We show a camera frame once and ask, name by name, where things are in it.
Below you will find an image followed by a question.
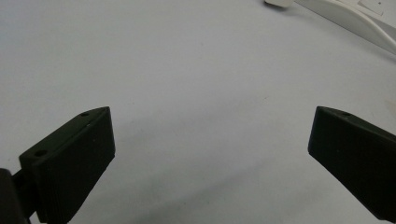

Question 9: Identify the white curved plastic tray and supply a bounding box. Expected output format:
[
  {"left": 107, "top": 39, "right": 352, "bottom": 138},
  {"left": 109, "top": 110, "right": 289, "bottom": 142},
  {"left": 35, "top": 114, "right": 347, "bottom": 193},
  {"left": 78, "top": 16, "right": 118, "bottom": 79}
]
[{"left": 293, "top": 0, "right": 396, "bottom": 56}]

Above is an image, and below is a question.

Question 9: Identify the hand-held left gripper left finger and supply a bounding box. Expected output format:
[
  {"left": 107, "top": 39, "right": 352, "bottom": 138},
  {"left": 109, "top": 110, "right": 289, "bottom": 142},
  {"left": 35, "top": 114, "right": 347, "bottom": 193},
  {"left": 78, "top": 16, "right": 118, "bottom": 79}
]
[{"left": 19, "top": 105, "right": 117, "bottom": 224}]

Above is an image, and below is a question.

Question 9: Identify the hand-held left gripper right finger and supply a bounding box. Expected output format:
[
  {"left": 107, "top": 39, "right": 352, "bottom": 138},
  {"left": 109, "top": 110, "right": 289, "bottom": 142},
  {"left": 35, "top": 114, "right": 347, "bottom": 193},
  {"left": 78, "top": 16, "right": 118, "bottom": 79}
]
[{"left": 307, "top": 105, "right": 396, "bottom": 224}]

